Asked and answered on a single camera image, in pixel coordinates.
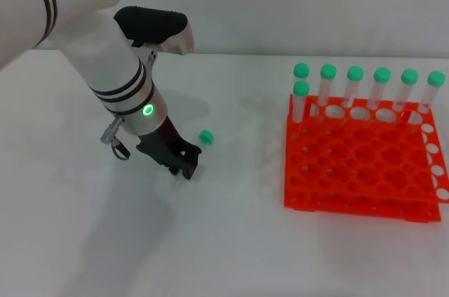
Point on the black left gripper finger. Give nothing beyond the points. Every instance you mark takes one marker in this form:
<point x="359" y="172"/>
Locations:
<point x="191" y="167"/>
<point x="175" y="170"/>

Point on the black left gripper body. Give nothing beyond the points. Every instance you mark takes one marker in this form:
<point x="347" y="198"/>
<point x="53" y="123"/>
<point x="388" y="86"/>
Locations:
<point x="165" y="146"/>

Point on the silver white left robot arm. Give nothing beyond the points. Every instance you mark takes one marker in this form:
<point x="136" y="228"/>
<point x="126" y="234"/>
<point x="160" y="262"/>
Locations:
<point x="105" y="65"/>

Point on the orange test tube rack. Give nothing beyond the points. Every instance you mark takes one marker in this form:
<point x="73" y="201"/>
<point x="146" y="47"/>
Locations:
<point x="358" y="170"/>

